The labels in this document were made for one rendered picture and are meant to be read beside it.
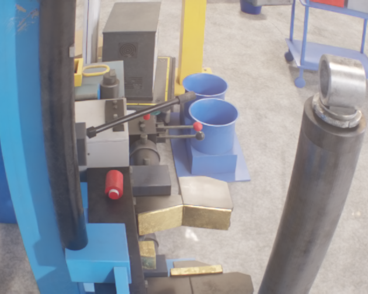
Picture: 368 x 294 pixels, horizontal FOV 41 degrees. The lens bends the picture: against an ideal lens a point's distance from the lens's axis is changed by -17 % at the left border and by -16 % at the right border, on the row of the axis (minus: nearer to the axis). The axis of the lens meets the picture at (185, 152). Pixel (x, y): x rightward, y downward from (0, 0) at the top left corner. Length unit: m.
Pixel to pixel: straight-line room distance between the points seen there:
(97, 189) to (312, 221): 0.68
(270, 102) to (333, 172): 2.81
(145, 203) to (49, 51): 0.90
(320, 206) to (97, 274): 0.67
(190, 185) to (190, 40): 2.32
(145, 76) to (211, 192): 1.69
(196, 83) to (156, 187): 1.99
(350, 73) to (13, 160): 0.92
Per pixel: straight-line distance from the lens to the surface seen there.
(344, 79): 1.40
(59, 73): 1.11
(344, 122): 1.45
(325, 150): 1.47
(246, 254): 3.06
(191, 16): 4.03
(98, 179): 1.81
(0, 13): 1.18
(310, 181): 1.55
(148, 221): 1.83
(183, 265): 2.28
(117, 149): 1.81
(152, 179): 1.89
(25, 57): 1.22
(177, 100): 1.67
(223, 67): 4.66
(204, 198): 1.87
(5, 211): 3.17
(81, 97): 2.20
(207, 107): 3.53
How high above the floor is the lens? 2.26
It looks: 38 degrees down
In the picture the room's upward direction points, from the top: 4 degrees clockwise
